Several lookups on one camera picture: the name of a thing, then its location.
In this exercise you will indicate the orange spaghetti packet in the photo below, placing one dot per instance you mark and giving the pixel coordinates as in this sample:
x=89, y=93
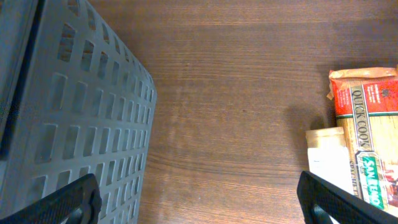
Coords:
x=366, y=108

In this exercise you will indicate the white tube with tan cap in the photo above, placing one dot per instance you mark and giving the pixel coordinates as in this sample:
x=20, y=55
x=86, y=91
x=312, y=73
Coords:
x=328, y=156

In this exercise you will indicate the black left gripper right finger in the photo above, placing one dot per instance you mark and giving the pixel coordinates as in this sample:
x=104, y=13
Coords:
x=322, y=202

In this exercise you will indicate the dark grey plastic basket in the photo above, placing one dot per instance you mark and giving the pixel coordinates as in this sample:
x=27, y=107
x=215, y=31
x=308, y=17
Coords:
x=84, y=105

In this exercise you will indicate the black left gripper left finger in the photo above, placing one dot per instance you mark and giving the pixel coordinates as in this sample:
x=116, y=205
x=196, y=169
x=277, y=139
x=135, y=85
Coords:
x=77, y=202

